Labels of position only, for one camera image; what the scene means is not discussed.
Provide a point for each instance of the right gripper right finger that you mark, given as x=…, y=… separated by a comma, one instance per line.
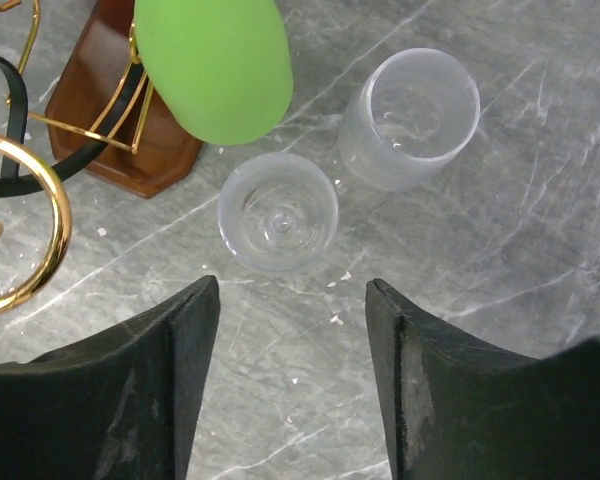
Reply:
x=457, y=407

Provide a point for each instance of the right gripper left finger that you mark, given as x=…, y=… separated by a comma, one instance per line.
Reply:
x=121, y=404

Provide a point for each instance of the clear plastic cup front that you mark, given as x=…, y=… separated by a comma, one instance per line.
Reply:
x=277, y=213

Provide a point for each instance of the clear plastic cup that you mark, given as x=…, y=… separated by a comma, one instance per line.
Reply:
x=277, y=213
x=413, y=115

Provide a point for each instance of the green wine glass front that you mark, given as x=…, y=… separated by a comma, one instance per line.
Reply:
x=222, y=68

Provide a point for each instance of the gold wire glass rack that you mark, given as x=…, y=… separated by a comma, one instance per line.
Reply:
x=104, y=116

